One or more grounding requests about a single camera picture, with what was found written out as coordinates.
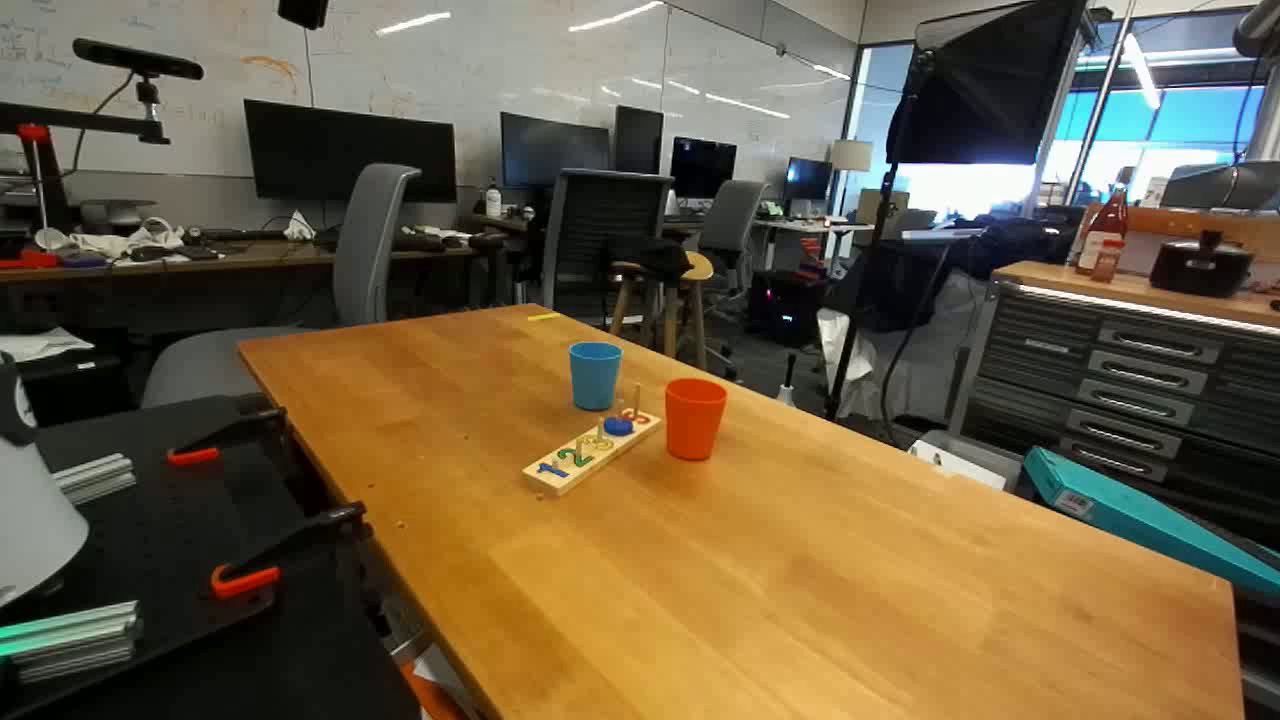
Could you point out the grey drawer cabinet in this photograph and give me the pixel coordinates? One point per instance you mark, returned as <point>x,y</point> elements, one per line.
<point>1170,394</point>

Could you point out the teal case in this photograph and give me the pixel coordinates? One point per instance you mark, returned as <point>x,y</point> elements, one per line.
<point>1150,521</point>

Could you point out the grey office chair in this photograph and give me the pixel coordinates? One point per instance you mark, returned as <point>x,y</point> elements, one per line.
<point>208,361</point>

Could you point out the black softbox light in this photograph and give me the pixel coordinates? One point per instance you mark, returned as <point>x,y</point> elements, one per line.
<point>983,85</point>

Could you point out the orange-tipped black clamp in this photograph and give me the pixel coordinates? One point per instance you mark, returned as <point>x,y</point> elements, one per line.
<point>245,430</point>
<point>265,564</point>

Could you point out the blue plastic cup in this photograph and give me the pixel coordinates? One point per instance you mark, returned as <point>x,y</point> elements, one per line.
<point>592,372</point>

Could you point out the orange plastic cup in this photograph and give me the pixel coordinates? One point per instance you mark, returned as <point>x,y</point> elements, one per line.
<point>694,416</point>

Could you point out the black computer monitor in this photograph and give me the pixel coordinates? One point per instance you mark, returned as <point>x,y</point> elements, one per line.
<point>318,153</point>

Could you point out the wooden number puzzle board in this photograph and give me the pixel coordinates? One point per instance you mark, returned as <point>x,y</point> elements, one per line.
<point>585,452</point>

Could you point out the wooden stool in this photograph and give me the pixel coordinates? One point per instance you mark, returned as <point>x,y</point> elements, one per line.
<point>672,301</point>

